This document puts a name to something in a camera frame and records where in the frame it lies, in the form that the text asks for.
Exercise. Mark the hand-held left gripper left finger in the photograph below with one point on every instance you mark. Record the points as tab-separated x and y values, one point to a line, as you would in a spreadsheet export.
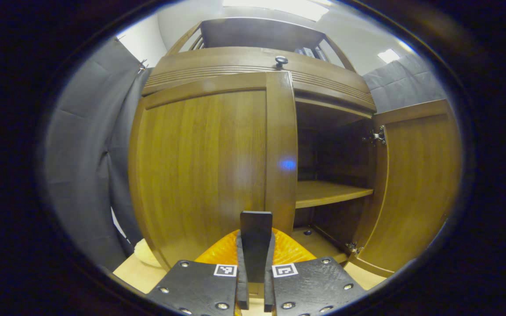
243	281

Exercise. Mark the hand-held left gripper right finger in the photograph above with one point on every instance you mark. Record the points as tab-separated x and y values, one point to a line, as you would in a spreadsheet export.
269	281

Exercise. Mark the wooden double-door shoe cabinet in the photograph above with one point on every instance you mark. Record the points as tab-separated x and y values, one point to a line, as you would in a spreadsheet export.
332	193

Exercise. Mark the wooden cabinet door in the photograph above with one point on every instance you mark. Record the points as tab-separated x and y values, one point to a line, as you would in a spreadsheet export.
415	184
200	166

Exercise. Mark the metal door hinge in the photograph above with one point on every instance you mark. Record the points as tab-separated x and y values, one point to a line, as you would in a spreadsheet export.
378	136
354	248

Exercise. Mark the cream round object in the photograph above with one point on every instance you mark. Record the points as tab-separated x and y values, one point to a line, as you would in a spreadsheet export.
146	254

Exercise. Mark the black backdrop cloth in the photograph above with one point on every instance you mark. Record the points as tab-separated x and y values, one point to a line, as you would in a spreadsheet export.
81	153

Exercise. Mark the black round drawer knob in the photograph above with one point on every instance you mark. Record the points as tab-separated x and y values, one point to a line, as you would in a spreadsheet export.
281	60

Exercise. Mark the light grey book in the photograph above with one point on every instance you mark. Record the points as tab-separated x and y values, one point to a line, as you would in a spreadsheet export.
309	52

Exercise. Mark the small ceiling light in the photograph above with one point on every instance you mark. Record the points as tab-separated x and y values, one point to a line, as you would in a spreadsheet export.
388	55

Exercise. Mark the large ceiling light panel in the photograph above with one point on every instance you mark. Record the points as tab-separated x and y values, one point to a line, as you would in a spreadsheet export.
279	6

